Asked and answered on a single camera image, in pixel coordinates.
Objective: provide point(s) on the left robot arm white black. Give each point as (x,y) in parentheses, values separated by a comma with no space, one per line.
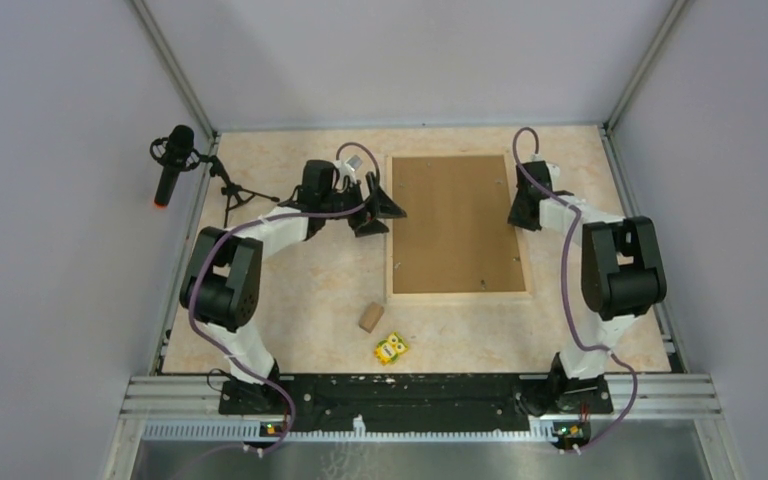
(221,289)

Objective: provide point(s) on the black microphone on tripod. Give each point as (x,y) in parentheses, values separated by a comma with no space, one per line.
(176,154)

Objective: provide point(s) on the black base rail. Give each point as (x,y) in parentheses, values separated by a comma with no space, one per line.
(416,403)

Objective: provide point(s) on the small wooden block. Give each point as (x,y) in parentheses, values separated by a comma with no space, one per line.
(371,317)

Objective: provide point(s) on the yellow owl toy block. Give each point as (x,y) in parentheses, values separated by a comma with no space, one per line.
(390,349)

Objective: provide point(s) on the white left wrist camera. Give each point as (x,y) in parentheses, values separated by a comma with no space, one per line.
(348,168)

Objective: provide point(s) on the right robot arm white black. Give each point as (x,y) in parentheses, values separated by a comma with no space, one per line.
(611,275)

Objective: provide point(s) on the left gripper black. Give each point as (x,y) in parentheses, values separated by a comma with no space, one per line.
(381,206)

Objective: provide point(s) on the light wooden picture frame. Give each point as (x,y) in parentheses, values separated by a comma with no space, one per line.
(457,296)

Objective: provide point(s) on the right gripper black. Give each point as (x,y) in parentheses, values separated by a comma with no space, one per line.
(513,218)

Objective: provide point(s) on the brown cardboard backing board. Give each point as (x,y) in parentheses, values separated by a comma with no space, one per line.
(453,225)

